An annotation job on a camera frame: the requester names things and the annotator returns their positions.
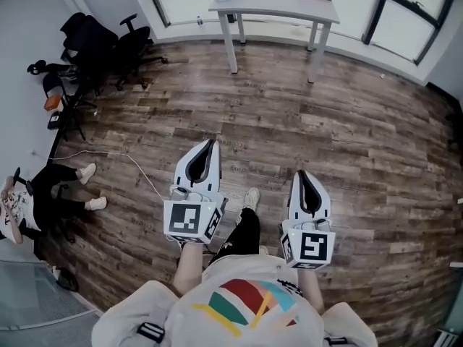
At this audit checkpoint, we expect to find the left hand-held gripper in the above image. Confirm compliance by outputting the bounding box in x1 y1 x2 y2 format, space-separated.
163 138 224 246

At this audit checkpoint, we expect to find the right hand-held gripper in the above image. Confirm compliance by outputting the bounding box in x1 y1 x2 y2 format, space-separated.
281 170 337 271

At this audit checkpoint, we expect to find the person's left forearm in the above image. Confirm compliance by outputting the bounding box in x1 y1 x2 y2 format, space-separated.
172 242 204 299

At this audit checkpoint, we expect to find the person's right forearm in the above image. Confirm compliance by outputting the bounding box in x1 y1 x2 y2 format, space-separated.
296 267 326 316

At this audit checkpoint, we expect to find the person's white shoe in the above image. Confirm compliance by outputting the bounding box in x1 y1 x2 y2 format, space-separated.
242 187 261 213

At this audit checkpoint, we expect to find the person's black trouser leg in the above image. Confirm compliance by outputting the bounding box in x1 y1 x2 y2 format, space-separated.
208 207 262 267

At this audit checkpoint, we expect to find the black armrest office chair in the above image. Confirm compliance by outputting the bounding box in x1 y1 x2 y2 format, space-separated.
114 12 169 92

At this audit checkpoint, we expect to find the orange box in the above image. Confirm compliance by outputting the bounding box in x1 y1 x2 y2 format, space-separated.
43 93 64 113

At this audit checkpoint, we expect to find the black bag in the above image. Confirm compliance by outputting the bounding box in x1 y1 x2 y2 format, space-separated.
53 265 80 293

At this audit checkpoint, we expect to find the black high-back office chair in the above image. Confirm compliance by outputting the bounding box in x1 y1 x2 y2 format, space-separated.
59 12 121 98

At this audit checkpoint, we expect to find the white table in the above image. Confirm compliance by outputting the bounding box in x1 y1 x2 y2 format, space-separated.
208 0 341 85

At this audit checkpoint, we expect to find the white cable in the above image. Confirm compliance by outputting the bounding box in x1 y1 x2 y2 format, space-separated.
52 150 164 199

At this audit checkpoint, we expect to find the black window frame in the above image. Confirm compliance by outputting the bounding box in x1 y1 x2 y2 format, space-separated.
362 0 461 67
142 0 171 28

